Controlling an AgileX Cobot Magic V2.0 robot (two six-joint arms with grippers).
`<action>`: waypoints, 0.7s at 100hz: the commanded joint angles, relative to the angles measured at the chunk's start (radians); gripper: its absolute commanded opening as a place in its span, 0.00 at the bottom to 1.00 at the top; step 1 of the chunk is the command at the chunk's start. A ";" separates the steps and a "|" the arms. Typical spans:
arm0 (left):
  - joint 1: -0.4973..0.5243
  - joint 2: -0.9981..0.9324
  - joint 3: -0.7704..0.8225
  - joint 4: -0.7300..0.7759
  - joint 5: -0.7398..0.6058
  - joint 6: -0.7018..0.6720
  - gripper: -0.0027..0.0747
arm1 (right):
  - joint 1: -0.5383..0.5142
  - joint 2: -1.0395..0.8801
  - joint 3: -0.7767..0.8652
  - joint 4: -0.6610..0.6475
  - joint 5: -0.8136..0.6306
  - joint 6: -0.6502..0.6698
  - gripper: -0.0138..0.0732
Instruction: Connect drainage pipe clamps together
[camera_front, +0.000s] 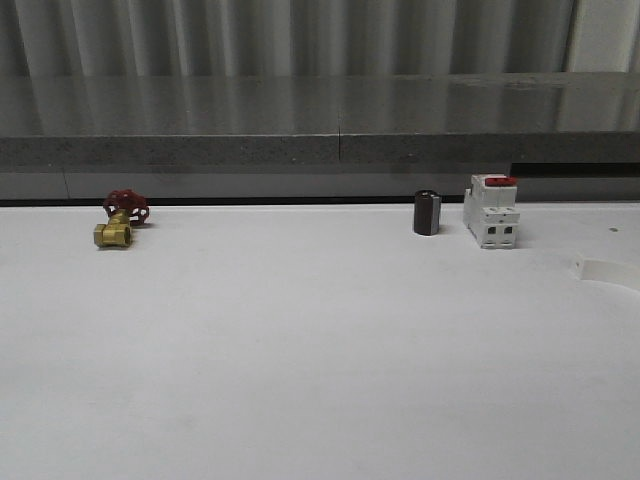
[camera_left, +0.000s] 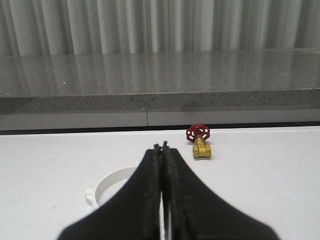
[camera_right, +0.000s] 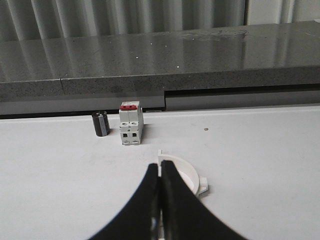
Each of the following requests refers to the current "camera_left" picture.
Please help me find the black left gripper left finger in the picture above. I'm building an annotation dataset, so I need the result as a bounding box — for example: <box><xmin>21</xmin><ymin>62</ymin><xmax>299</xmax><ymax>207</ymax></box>
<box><xmin>59</xmin><ymin>144</ymin><xmax>161</xmax><ymax>240</ymax></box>

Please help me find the brass valve red handwheel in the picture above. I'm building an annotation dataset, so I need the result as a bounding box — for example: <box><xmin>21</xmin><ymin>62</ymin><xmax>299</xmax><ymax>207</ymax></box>
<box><xmin>186</xmin><ymin>124</ymin><xmax>212</xmax><ymax>159</ymax></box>

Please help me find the grey stone counter ledge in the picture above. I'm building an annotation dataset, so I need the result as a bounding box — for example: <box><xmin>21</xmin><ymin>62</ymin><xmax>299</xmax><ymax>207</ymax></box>
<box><xmin>0</xmin><ymin>48</ymin><xmax>320</xmax><ymax>131</ymax></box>

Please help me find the white half pipe clamp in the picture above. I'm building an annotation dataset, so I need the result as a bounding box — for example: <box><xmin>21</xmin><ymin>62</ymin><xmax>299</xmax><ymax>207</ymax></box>
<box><xmin>85</xmin><ymin>162</ymin><xmax>139</xmax><ymax>210</ymax></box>

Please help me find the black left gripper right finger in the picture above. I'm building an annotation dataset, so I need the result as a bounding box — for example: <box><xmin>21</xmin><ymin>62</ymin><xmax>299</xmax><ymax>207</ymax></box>
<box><xmin>161</xmin><ymin>144</ymin><xmax>279</xmax><ymax>240</ymax></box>

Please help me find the grey pleated curtain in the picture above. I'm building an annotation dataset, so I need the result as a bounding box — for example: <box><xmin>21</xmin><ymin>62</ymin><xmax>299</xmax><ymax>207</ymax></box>
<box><xmin>0</xmin><ymin>0</ymin><xmax>320</xmax><ymax>56</ymax></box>

